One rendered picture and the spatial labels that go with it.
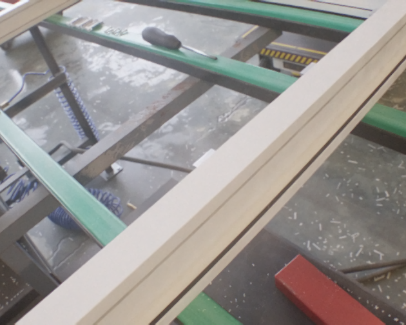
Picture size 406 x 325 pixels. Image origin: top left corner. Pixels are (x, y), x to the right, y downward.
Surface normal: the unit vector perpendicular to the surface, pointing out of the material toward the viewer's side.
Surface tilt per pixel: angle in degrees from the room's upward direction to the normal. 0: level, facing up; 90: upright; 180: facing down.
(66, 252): 0
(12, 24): 90
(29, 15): 90
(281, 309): 0
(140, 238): 0
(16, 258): 90
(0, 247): 90
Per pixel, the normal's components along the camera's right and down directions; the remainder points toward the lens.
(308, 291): -0.23, -0.71
